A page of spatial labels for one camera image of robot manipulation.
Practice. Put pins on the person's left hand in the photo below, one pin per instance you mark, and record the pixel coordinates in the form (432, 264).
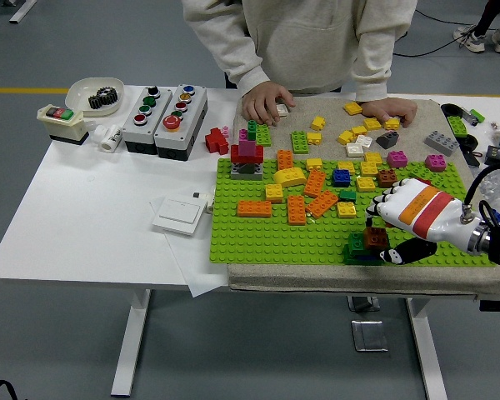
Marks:
(391, 109)

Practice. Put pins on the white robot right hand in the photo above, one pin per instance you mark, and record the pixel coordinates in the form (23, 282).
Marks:
(425, 208)

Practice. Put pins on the person's right hand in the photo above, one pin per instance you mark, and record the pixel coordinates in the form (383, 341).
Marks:
(262, 102)

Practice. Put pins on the white tile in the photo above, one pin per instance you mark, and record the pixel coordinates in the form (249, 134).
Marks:
(363, 141)
(282, 110)
(354, 150)

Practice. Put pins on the lime green long brick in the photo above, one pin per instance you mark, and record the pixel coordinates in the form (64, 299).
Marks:
(300, 141)
(457, 125)
(446, 179)
(263, 135)

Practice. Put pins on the brown square brick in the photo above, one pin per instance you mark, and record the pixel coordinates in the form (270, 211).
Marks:
(377, 237)
(386, 178)

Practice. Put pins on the light grey long brick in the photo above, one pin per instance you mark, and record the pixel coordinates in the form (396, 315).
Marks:
(441, 143)

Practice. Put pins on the dark green long brick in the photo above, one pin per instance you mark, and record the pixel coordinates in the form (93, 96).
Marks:
(349, 257)
(355, 242)

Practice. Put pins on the person's left forearm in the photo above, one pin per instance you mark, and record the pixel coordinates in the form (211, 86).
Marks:
(371, 79)

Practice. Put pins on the person's right forearm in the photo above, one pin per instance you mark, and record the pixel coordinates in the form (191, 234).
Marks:
(233, 54)

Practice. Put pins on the yellow square brick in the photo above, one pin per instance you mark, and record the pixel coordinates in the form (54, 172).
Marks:
(346, 136)
(392, 124)
(371, 123)
(346, 166)
(364, 184)
(346, 209)
(313, 164)
(373, 157)
(318, 123)
(353, 108)
(274, 193)
(358, 130)
(314, 138)
(368, 168)

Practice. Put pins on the dark grey sloped brick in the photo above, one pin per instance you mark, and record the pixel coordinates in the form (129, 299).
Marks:
(387, 141)

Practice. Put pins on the pink square brick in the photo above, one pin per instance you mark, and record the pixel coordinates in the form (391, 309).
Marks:
(435, 162)
(396, 159)

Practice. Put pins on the small pink brick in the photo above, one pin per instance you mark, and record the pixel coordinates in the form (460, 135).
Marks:
(226, 132)

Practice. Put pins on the multicolour brick tower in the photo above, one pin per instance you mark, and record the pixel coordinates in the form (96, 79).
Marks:
(246, 155)

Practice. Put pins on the orange long brick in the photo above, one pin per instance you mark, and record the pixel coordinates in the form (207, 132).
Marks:
(321, 204)
(314, 183)
(285, 159)
(296, 209)
(254, 208)

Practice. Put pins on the red cross-shaped brick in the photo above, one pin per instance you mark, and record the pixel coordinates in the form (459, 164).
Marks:
(216, 142)

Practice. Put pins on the blue square brick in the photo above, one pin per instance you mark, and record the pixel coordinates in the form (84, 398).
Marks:
(341, 178)
(368, 260)

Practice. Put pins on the small dark green brick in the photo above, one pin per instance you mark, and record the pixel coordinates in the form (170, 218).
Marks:
(348, 195)

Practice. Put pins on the yellow curved brick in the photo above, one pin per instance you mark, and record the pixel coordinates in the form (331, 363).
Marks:
(289, 176)

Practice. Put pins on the black flat part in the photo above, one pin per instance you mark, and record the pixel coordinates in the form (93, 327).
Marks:
(474, 158)

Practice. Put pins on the grey-brown foam mat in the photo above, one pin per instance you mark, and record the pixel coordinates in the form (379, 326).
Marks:
(400, 279)

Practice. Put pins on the clear bag of screws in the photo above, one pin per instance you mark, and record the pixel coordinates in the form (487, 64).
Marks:
(498, 183)

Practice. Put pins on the silver tool green tip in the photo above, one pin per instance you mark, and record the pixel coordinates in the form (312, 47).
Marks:
(468, 114)

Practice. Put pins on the grey emergency stop box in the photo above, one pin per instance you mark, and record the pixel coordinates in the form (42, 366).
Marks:
(179, 139)

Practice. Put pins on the background person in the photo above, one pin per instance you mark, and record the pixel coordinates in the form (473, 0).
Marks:
(475, 41)

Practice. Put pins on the black table control panel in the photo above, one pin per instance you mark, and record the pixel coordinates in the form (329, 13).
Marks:
(498, 305)

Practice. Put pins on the grey four-button control box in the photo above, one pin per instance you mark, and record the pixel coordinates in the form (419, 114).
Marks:
(135, 131)

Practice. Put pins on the metal floor plate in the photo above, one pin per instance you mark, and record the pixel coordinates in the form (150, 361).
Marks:
(368, 335)

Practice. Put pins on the lime green studded baseplate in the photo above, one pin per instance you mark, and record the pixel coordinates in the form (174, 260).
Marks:
(275, 241)

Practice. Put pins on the white table leg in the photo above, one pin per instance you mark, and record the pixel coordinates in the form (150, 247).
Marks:
(129, 341)
(427, 354)

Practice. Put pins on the white pipe fitting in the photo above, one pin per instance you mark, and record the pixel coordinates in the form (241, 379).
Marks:
(110, 141)

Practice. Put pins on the black metal gear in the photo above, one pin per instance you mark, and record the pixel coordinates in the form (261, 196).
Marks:
(104, 99)

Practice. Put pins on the white paper sheet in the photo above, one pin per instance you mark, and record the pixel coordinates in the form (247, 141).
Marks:
(196, 271)

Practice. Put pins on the white plastic bowl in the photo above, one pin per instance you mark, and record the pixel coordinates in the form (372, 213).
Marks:
(77, 93)

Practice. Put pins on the white table foot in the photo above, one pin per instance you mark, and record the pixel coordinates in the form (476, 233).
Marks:
(23, 11)

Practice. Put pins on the metal table bracket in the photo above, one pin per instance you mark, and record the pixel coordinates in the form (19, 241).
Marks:
(362, 304)

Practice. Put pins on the white wall switch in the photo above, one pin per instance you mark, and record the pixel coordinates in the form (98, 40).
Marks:
(177, 216)

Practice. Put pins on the cream red-green switch box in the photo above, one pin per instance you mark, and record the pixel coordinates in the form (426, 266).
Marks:
(62, 127)

